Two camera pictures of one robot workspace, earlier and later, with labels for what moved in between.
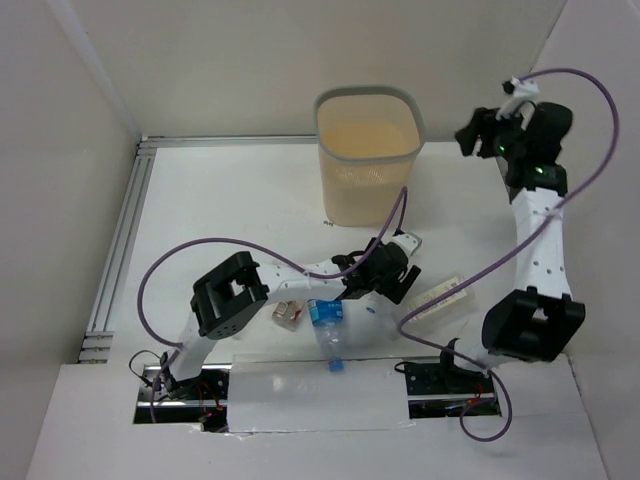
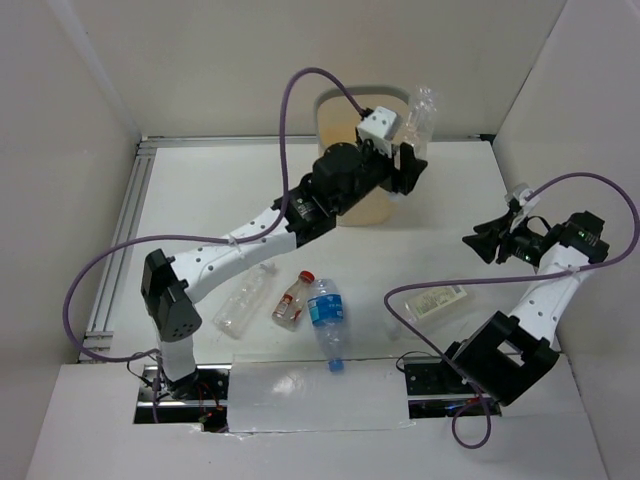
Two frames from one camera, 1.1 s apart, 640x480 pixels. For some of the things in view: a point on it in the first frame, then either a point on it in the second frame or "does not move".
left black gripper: [396, 282] to [398, 170]
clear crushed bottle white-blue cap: [381, 318] to [420, 118]
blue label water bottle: [327, 317] does not move
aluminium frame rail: [98, 338] does not move
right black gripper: [483, 124] to [487, 241]
